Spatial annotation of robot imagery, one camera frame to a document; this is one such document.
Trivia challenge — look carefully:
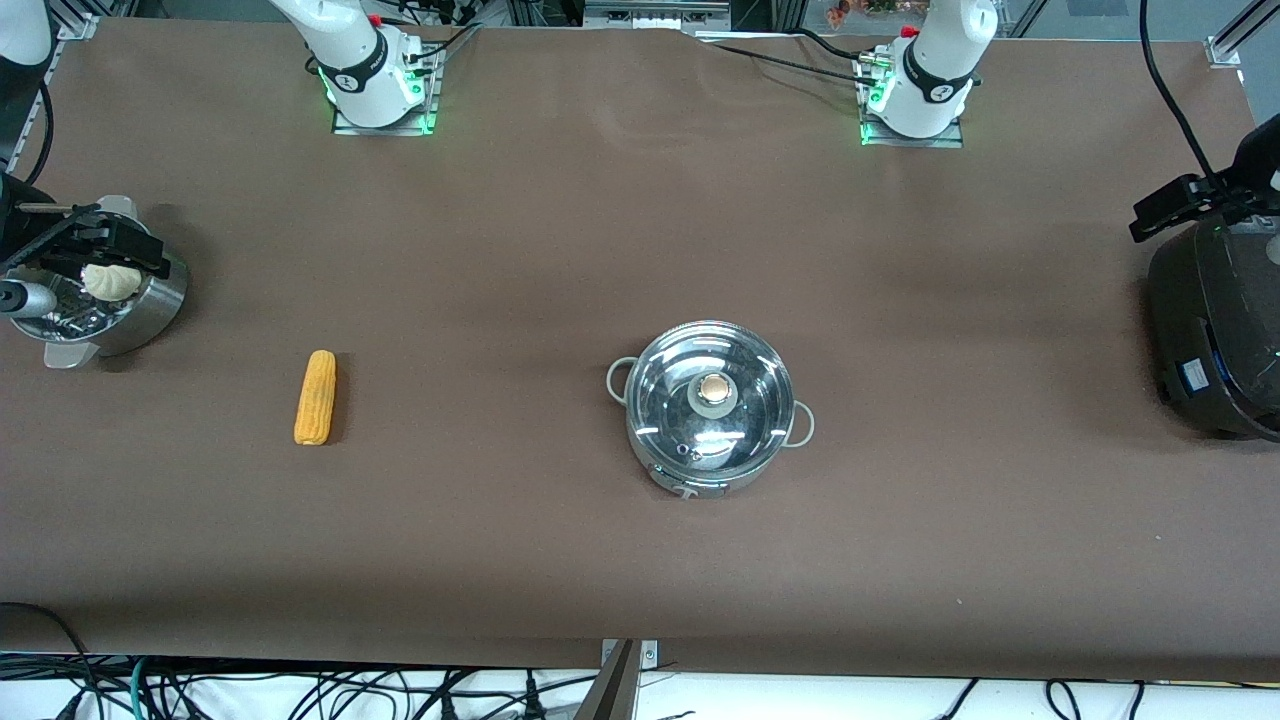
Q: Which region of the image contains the yellow corn cob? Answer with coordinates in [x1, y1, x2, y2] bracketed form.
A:
[294, 350, 338, 447]

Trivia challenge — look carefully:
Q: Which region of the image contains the glass pot lid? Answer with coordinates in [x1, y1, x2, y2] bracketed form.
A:
[628, 320, 796, 473]

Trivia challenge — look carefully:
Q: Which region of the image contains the grey pot with steel rim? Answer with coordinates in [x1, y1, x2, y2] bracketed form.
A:
[607, 330, 816, 499]

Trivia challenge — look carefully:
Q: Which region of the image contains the white steamed bun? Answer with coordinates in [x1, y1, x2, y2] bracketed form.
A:
[82, 263, 143, 302]

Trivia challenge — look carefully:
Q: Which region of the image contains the stainless steel steamer basket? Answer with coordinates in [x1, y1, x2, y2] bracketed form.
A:
[5, 195, 190, 371]

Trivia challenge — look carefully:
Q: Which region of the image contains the black rice cooker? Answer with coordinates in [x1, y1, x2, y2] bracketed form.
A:
[1148, 215, 1280, 443]

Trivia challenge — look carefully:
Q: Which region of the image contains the grey metal box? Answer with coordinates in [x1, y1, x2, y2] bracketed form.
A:
[582, 0, 732, 32]

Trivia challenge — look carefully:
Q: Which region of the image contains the dark metal bar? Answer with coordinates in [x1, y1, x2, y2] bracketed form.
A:
[574, 640, 642, 720]

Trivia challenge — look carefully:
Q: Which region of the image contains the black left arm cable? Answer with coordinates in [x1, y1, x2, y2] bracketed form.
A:
[1139, 0, 1229, 193]

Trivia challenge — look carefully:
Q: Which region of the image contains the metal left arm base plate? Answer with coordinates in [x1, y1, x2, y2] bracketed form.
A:
[855, 50, 966, 149]

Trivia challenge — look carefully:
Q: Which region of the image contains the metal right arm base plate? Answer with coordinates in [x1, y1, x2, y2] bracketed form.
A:
[332, 40, 442, 137]

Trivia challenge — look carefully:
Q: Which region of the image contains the black table cable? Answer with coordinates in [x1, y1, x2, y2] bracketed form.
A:
[712, 42, 869, 88]
[793, 28, 873, 63]

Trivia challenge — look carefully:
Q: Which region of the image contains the black base cable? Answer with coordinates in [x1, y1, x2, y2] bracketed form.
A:
[405, 24, 483, 67]

